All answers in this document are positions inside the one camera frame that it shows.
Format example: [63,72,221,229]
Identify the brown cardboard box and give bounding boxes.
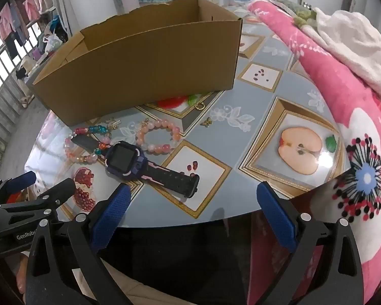
[33,0,243,127]

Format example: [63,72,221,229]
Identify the pink orange bead bracelet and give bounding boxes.
[135,118,181,155]

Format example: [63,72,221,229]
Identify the white fleece cloth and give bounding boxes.
[311,8,381,105]

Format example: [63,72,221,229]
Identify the dark grey tag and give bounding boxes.
[75,135,99,151]

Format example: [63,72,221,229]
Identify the pink floral blanket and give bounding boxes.
[246,0,381,305]

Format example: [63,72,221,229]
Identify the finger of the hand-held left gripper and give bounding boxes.
[0,171,37,212]
[0,178,77,232]

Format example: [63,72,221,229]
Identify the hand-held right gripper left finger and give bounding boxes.
[25,182,132,305]

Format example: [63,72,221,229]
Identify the metal railing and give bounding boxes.
[0,44,51,178]

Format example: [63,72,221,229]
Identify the dark clothes pile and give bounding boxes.
[43,14,69,43]

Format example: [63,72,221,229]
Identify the multicolour bead bracelet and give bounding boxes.
[64,125,112,165]

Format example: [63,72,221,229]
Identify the green cloth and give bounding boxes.
[282,0,318,27]

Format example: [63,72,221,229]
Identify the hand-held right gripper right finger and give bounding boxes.
[257,181,364,305]

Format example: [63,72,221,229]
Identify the white plastic bag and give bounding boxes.
[46,35,62,51]

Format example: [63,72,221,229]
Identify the row of hanging clothes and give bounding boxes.
[0,0,56,61]

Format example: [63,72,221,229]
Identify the purple pink smartwatch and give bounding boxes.
[104,140,200,199]

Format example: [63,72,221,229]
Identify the beige trousers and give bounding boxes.
[71,257,210,305]

